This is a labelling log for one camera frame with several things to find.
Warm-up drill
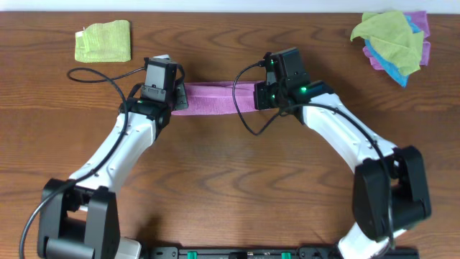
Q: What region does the purple microfiber cloth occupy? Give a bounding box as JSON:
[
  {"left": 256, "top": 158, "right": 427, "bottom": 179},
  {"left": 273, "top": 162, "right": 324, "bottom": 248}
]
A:
[
  {"left": 172, "top": 81, "right": 256, "bottom": 116},
  {"left": 363, "top": 11, "right": 431, "bottom": 71}
]

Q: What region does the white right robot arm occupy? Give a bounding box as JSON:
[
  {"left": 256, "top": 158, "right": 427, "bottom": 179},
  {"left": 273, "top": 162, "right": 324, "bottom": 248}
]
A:
[{"left": 254, "top": 47, "right": 432, "bottom": 258}]

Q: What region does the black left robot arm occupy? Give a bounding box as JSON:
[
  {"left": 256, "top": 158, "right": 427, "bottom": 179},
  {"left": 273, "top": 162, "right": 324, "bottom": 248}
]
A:
[{"left": 32, "top": 55, "right": 188, "bottom": 259}]

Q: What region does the folded green microfiber cloth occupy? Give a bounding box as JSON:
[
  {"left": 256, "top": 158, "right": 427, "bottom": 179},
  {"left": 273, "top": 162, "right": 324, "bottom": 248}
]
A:
[{"left": 75, "top": 20, "right": 132, "bottom": 63}]

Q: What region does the green crumpled microfiber cloth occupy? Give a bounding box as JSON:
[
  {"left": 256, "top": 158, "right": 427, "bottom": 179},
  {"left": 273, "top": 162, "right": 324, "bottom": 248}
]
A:
[{"left": 350, "top": 11, "right": 425, "bottom": 76}]

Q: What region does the blue microfiber cloth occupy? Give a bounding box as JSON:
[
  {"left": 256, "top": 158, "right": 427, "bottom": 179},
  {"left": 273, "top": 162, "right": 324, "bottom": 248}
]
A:
[{"left": 363, "top": 12, "right": 426, "bottom": 88}]

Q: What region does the black left camera cable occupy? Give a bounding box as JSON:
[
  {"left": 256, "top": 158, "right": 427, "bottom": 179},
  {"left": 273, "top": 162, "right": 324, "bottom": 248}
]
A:
[{"left": 18, "top": 66, "right": 148, "bottom": 259}]

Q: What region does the black camera cable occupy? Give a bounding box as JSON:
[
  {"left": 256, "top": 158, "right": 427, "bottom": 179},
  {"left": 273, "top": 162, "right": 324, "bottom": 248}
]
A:
[
  {"left": 231, "top": 61, "right": 396, "bottom": 249},
  {"left": 18, "top": 66, "right": 148, "bottom": 259}
]

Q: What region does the black right camera cable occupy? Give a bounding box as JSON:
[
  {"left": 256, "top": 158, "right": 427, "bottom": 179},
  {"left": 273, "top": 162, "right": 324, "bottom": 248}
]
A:
[{"left": 231, "top": 61, "right": 396, "bottom": 249}]

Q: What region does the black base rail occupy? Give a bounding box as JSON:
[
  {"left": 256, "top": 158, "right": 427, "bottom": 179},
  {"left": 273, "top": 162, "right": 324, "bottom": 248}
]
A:
[{"left": 143, "top": 245, "right": 420, "bottom": 259}]

